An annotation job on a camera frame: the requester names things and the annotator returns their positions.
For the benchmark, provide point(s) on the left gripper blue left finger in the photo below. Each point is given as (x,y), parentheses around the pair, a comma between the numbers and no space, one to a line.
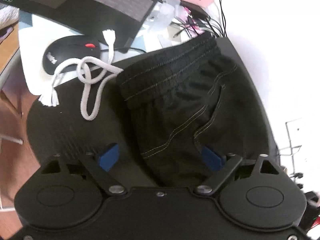
(98,166)

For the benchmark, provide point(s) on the laptop computer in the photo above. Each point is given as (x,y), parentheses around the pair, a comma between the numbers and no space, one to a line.
(92,17)

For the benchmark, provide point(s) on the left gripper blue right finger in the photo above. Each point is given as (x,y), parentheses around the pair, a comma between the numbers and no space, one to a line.
(223,167)

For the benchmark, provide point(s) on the white mouse pad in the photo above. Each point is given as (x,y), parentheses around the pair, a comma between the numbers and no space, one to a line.
(45,44)

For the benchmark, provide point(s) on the black ThinkPad mouse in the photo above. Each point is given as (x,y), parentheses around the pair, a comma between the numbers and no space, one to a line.
(76,46)

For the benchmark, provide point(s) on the white wall socket panel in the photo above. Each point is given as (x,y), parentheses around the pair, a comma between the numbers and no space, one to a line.
(290,160)

